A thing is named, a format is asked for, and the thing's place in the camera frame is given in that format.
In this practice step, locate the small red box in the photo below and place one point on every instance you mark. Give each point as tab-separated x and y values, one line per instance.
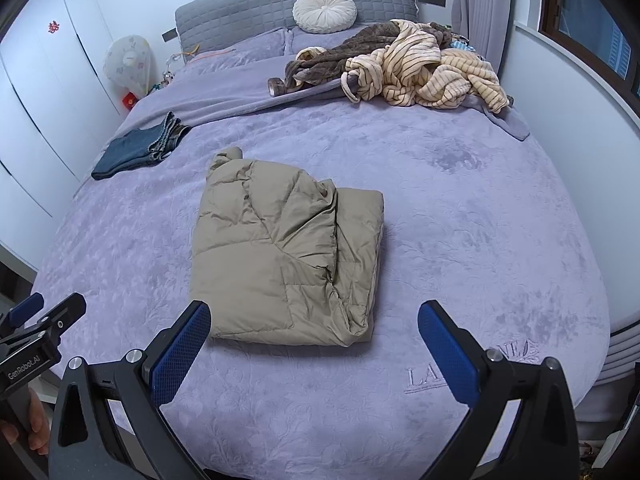
129	101

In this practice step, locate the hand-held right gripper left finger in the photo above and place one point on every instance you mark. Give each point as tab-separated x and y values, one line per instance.
182	345

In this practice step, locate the cream striped fleece garment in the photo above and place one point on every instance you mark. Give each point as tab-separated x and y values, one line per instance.
415	70

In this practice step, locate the person's left hand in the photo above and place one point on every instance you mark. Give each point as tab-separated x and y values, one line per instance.
36	425

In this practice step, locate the purple folded blanket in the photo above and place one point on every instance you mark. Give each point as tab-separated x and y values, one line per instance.
225	85

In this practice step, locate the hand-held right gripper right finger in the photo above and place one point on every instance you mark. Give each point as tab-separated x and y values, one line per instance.
447	347

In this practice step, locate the khaki puffer jacket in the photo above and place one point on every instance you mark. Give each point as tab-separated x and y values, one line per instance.
260	260

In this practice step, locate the round cream cushion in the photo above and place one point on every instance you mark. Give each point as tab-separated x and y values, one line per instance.
324	11

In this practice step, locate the grey curtain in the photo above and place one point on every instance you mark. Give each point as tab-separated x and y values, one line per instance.
487	10

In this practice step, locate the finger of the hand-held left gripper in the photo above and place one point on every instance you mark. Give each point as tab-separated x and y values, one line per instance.
25	307
62	317

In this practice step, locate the purple pillow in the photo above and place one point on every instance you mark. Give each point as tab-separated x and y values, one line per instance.
240	46
325	42

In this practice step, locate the blue patterned cloth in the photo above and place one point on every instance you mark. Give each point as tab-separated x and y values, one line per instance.
460	46

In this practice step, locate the white ribbed object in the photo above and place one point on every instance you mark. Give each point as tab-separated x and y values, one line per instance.
620	355

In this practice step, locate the grey quilted headboard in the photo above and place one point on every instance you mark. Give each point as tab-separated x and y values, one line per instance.
240	10

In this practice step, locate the bed with purple cover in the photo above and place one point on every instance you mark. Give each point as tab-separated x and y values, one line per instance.
475	235

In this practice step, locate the folded blue jeans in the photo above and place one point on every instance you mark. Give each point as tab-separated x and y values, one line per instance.
130	150

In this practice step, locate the covered white standing fan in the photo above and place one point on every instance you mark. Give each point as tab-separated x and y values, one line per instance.
127	62

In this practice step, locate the red wardrobe sticker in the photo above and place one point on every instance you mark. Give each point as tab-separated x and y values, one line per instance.
52	26

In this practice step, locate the dark framed window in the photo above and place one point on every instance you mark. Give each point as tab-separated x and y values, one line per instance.
590	20

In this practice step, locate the brown fleece garment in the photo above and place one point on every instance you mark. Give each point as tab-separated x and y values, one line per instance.
330	62

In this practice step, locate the white wardrobe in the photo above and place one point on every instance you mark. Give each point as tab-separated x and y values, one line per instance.
40	110

